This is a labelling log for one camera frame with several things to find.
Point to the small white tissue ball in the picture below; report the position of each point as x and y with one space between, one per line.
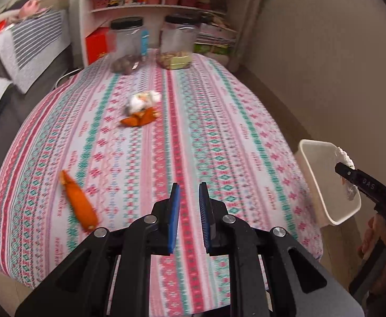
142 101

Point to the white trash bin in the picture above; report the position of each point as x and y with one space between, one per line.
334 199

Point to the white bookshelf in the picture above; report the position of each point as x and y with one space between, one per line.
238 16

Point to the pink pig plush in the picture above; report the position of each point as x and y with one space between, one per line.
31 8

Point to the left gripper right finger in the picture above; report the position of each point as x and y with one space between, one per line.
270 273

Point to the jar with mixed nuts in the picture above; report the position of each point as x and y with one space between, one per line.
176 41

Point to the long orange peel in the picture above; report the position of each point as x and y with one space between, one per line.
83 210

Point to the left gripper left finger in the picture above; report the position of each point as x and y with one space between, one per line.
108 274

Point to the orange peel pile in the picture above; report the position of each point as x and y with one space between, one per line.
139 119

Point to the red gift box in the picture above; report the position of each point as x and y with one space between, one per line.
96 44

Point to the pile of books and papers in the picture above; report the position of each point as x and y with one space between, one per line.
215 35

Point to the jar with walnuts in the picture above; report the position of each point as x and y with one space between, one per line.
127 44

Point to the grey striped sofa cover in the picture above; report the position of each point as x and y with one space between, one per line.
27 49

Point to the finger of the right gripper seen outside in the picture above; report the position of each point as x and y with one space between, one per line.
369 186

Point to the patterned tablecloth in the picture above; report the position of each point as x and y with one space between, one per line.
211 128

